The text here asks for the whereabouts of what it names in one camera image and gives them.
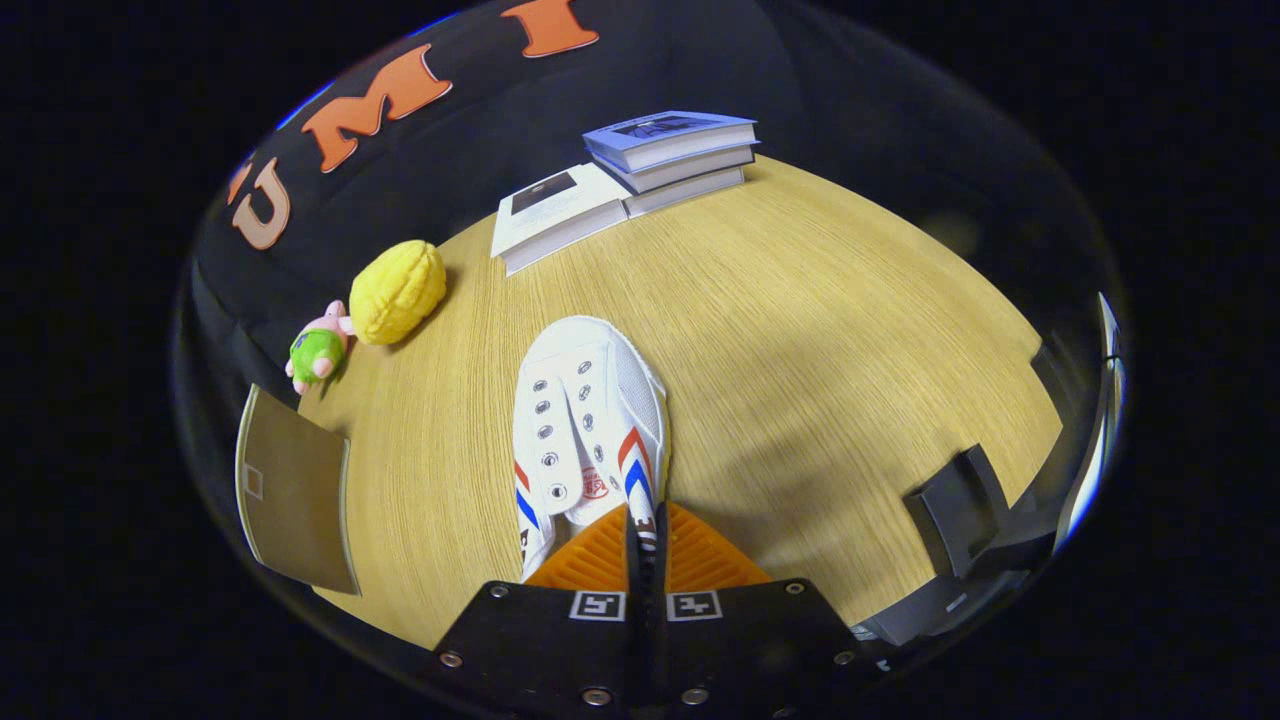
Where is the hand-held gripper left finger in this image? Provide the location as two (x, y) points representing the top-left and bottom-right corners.
(430, 503), (646, 720)

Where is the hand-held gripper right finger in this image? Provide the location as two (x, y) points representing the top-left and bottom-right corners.
(650, 502), (881, 720)

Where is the white striped canvas shoe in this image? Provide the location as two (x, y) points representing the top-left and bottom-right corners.
(512, 315), (671, 583)

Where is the beige fabric storage box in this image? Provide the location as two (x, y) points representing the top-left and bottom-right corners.
(234, 384), (361, 597)

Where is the dark grey stand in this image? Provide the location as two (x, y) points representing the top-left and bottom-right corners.
(850, 443), (1066, 648)

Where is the pink and green plush toy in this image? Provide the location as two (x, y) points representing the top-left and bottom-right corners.
(285, 300), (356, 396)

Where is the yellow round plush toy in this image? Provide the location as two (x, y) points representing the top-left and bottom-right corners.
(348, 240), (448, 347)

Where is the white book with portrait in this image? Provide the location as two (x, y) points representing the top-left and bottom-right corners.
(490, 162), (633, 277)

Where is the thin white book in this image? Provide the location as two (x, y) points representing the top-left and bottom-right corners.
(625, 165), (747, 219)

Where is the dark cover book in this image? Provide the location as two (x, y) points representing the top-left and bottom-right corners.
(600, 145), (756, 196)

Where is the blue cover book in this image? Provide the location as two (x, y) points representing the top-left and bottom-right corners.
(582, 110), (759, 173)

